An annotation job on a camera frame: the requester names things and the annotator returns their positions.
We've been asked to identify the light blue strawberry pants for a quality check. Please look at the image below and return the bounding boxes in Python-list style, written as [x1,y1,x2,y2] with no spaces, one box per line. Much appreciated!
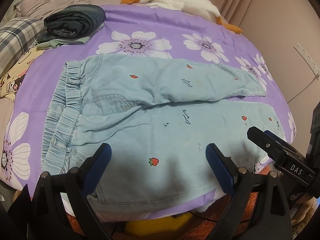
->
[41,54,285,214]

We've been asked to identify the yellow cartoon print cloth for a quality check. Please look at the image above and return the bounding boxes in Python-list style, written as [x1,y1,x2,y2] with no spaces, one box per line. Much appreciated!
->
[1,47,44,102]

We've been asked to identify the folded green garment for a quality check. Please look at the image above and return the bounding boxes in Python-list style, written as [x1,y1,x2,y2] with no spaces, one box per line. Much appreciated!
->
[35,23,104,50]

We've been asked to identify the white goose plush toy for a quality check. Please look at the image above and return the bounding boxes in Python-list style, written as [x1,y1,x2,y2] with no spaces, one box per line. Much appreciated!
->
[120,0,242,34]

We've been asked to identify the purple floral bed sheet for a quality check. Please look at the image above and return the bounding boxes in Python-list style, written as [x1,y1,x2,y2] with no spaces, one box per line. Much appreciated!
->
[0,3,297,223]

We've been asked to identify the grey plaid pillow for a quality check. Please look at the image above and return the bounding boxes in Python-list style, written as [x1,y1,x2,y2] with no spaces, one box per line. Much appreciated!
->
[1,17,45,77]

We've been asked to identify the folded dark denim jeans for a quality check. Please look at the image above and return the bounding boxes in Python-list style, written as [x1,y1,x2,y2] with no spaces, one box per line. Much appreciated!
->
[44,4,106,39]

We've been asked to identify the white power cable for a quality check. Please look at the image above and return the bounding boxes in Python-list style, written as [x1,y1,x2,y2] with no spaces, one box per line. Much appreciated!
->
[286,73,320,104]

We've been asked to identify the white wall power strip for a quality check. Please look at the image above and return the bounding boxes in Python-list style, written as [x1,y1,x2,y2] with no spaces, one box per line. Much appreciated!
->
[293,43,320,79]

